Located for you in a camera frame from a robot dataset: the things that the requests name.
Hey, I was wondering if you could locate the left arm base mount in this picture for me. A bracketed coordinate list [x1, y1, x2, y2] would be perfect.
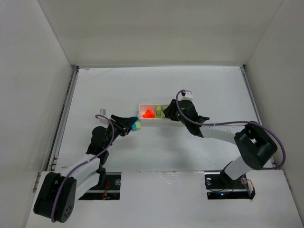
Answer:
[79, 168, 122, 200]

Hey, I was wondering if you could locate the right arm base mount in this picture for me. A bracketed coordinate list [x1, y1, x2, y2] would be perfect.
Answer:
[204, 170, 256, 200]

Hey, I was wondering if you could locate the left aluminium table rail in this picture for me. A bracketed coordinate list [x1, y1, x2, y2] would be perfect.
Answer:
[32, 65, 79, 193]

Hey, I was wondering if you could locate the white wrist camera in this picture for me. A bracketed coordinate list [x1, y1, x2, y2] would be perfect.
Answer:
[181, 90, 193, 101]
[99, 109, 107, 123]

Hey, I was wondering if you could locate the orange round lego piece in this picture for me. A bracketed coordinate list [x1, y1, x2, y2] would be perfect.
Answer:
[142, 110, 155, 119]

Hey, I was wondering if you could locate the aluminium table rail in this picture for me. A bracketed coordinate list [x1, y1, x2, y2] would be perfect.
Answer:
[240, 65, 276, 170]
[32, 65, 79, 193]

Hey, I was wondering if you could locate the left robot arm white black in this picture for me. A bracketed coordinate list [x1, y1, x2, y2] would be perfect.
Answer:
[33, 114, 141, 223]

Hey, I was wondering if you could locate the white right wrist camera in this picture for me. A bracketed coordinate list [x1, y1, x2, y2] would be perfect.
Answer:
[181, 90, 193, 101]

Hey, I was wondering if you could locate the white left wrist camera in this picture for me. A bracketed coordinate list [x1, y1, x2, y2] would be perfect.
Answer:
[99, 109, 107, 123]

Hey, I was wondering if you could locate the white three-compartment tray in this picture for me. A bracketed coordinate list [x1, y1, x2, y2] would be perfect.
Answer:
[138, 104, 183, 127]

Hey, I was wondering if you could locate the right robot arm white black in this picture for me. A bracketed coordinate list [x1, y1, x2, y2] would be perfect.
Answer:
[163, 99, 277, 181]

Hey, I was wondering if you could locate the blue lego block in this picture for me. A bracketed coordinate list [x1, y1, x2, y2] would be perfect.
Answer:
[132, 116, 142, 132]

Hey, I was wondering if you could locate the right aluminium table rail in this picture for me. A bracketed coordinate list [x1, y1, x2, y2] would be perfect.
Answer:
[240, 65, 276, 170]

